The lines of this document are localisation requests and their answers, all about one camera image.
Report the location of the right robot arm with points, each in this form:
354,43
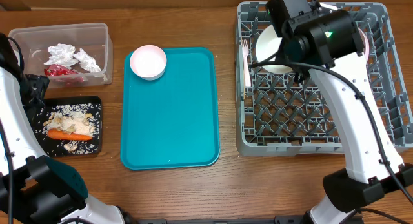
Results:
328,47

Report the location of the white bowl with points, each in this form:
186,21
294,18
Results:
267,44

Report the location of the pile of white rice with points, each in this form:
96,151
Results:
77,125

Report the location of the white plate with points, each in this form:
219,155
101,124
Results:
366,44

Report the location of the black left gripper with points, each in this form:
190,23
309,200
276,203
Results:
39,83

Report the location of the white plastic fork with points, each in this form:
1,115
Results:
246,73

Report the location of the red snack wrapper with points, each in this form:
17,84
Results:
58,70

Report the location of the white tissue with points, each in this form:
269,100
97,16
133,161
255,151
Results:
87,62
62,54

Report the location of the teal plastic tray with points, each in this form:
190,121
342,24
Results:
173,121

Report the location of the pink bowl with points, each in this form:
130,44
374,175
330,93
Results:
148,62

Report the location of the clear plastic bin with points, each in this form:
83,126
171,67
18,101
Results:
92,38

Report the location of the grey dishwasher rack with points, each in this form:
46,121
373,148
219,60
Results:
278,117

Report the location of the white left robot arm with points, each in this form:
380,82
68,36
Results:
34,187

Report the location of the orange carrot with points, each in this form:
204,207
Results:
60,135

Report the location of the black tray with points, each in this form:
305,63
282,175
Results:
96,120

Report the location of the peanut shells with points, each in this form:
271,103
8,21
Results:
73,122

